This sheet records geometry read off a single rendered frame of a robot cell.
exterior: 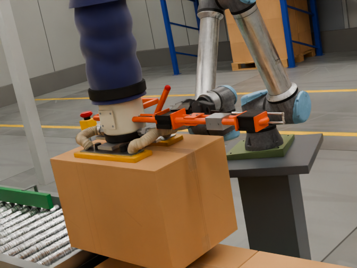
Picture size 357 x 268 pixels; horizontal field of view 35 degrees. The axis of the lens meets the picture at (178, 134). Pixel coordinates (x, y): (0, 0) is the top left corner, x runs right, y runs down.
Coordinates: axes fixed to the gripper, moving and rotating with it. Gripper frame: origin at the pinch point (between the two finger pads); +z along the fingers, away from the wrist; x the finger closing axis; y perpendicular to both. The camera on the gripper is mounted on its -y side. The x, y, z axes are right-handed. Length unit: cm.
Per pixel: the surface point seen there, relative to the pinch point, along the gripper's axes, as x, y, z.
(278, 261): -60, -25, -15
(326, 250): -114, 14, -122
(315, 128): -112, 140, -357
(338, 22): -56, 329, -840
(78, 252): -54, 53, 18
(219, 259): -60, -1, -8
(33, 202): -56, 142, -22
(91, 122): -16, 109, -50
